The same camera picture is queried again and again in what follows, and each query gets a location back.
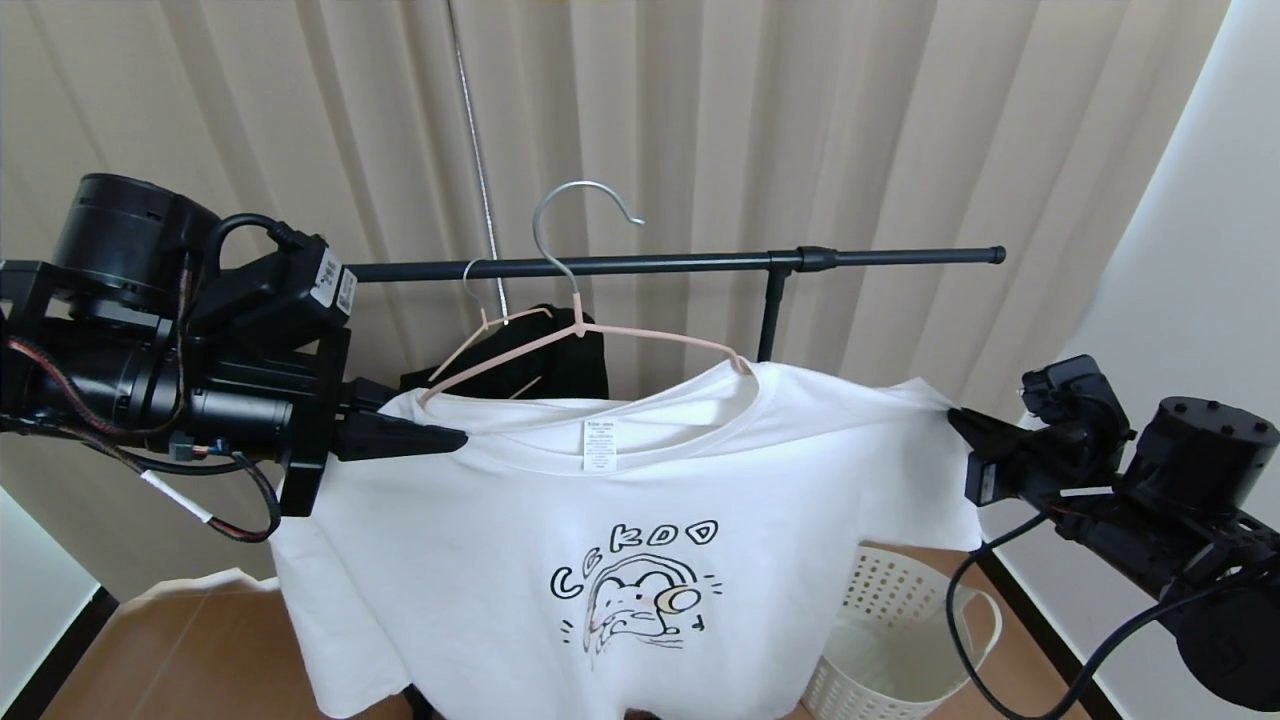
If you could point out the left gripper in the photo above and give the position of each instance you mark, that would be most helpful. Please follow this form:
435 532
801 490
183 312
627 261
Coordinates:
240 410

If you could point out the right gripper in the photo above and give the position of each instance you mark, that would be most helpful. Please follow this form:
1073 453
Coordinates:
1030 470

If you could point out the pink clothes hanger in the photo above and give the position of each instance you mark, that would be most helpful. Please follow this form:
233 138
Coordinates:
560 250
478 300

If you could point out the black shorts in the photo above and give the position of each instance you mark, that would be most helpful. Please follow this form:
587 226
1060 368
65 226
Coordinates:
560 365

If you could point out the white garment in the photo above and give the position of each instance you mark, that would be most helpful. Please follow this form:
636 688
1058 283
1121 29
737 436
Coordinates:
600 500

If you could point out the white laundry basket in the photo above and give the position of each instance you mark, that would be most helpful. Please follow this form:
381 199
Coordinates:
900 660

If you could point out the black clothes rack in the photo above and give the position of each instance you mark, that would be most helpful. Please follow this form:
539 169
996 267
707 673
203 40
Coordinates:
700 263

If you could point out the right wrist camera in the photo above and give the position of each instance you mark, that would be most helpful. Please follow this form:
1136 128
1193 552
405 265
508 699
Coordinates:
1080 395

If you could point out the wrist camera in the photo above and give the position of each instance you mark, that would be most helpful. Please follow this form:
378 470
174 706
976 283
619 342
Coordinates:
280 290
1080 395

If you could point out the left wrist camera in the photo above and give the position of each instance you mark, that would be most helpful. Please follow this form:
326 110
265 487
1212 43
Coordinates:
280 290

